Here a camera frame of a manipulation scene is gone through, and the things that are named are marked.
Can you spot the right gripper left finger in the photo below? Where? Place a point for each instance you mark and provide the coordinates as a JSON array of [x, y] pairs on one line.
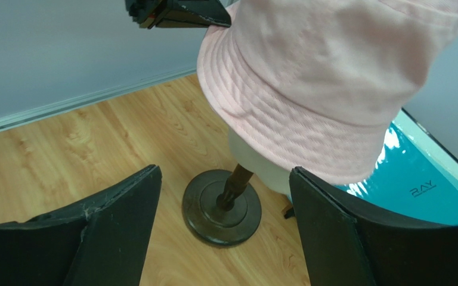
[[99, 240]]

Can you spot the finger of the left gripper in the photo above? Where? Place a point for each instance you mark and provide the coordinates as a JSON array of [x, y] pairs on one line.
[[170, 14]]

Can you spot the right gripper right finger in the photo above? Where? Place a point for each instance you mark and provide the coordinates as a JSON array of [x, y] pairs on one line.
[[348, 241]]

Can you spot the pink bucket hat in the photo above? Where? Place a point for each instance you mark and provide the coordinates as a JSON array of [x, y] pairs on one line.
[[316, 84]]

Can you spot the teal fabric in plastic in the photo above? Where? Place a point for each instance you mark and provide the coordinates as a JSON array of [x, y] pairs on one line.
[[409, 182]]

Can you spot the cream mannequin head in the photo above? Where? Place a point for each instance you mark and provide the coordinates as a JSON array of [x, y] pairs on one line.
[[273, 176]]

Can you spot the dark round stand base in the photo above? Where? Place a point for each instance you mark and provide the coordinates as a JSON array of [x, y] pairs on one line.
[[221, 207]]

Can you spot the white tablet board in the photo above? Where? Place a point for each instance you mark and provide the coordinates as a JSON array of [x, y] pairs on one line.
[[434, 151]]

